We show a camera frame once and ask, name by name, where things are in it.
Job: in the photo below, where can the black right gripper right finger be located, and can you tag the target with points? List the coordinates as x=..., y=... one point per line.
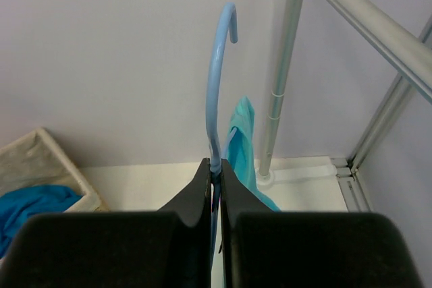
x=264, y=248

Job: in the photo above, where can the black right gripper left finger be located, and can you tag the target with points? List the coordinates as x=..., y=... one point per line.
x=169, y=247

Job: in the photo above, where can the light blue t shirt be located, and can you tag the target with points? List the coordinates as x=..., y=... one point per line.
x=239, y=151

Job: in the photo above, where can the light blue wire hanger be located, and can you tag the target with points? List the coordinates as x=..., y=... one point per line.
x=226, y=29

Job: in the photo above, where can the dark blue cloth in basket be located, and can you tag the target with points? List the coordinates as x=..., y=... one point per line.
x=19, y=205

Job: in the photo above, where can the wicker basket with liner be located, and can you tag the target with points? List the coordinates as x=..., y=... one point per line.
x=36, y=159

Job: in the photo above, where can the grey clothes rack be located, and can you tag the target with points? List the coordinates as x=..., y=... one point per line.
x=336, y=70

